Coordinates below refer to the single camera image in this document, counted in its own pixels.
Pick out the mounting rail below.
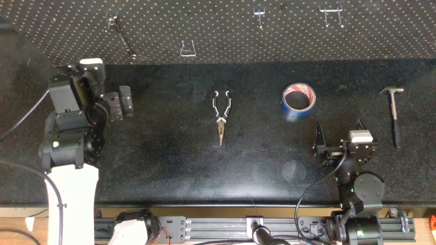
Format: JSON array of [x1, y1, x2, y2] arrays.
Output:
[[94, 207, 417, 245]]

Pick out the black cable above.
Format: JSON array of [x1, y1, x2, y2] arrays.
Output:
[[294, 149, 348, 245], [0, 88, 65, 245]]

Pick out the black and white pliers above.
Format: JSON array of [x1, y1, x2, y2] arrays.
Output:
[[211, 90, 232, 147]]

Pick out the hammer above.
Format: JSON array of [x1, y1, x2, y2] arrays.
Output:
[[379, 85, 405, 150]]

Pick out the roll of blue tape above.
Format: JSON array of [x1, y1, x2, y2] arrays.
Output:
[[281, 82, 317, 120]]

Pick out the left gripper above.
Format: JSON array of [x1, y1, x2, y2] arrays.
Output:
[[69, 74, 135, 123]]

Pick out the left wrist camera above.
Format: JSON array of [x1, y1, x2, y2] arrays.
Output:
[[78, 57, 106, 81]]

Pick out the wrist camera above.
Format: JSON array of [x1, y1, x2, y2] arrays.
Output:
[[347, 129, 375, 144], [78, 57, 106, 81]]

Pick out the wrench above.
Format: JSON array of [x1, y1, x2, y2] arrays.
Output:
[[108, 16, 138, 61]]

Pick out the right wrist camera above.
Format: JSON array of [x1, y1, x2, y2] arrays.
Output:
[[347, 129, 375, 144]]

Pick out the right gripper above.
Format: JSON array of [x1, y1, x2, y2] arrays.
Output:
[[311, 118, 378, 167]]

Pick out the black pegboard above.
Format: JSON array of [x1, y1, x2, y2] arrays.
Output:
[[0, 0, 436, 66]]

